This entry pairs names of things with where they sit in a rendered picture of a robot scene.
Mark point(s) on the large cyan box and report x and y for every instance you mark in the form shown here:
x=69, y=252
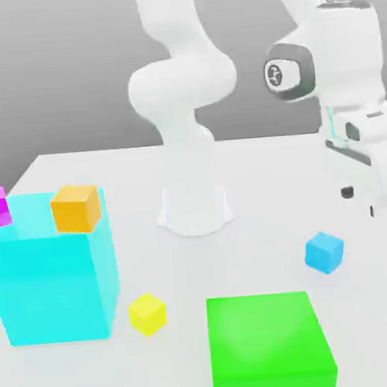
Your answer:
x=47, y=287

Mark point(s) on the small yellow cube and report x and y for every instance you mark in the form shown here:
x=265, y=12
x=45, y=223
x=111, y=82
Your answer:
x=146, y=315

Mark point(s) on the small orange cube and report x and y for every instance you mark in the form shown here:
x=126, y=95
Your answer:
x=73, y=211

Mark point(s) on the large green box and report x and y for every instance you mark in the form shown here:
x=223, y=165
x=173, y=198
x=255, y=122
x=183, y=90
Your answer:
x=267, y=345

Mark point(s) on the small blue cube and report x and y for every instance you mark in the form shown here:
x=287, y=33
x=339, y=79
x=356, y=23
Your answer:
x=324, y=253

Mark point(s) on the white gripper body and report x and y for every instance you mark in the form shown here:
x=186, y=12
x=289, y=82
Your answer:
x=386, y=171

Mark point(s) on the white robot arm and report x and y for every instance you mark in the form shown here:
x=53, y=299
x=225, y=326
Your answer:
x=184, y=82

